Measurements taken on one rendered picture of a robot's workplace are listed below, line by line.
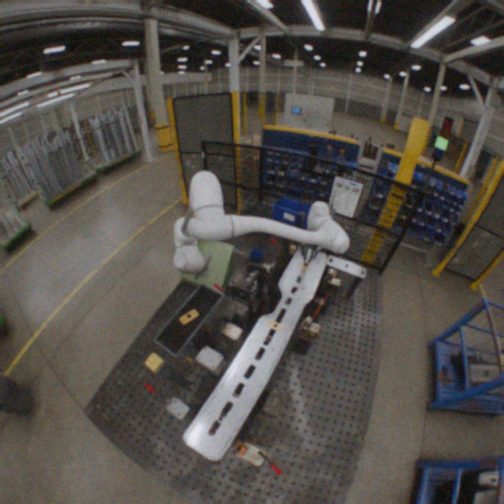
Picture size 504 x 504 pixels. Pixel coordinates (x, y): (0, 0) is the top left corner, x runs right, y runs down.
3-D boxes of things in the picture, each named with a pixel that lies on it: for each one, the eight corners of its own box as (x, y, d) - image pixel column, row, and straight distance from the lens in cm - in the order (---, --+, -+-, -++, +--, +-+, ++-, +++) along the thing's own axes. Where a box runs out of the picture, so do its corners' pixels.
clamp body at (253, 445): (259, 458, 130) (262, 473, 95) (235, 445, 130) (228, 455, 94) (269, 442, 129) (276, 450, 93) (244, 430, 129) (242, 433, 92)
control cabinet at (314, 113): (282, 147, 795) (286, 80, 771) (286, 144, 845) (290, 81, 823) (325, 155, 768) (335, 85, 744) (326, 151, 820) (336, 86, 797)
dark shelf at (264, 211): (348, 250, 160) (349, 247, 158) (244, 215, 177) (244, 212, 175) (352, 234, 178) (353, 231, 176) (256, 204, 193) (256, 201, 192)
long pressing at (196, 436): (223, 467, 102) (222, 467, 101) (178, 437, 105) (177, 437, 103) (328, 255, 151) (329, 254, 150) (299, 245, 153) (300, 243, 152)
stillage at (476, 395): (487, 359, 375) (542, 321, 334) (492, 417, 354) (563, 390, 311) (427, 343, 292) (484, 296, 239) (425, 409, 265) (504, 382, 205)
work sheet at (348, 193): (353, 219, 170) (364, 183, 157) (326, 210, 170) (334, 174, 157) (353, 217, 172) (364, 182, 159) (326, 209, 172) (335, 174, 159)
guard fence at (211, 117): (246, 214, 361) (244, 90, 302) (242, 218, 351) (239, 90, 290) (186, 200, 429) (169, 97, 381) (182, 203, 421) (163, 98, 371)
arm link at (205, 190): (174, 251, 155) (171, 223, 161) (195, 249, 158) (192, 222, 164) (193, 207, 83) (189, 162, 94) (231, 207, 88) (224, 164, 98)
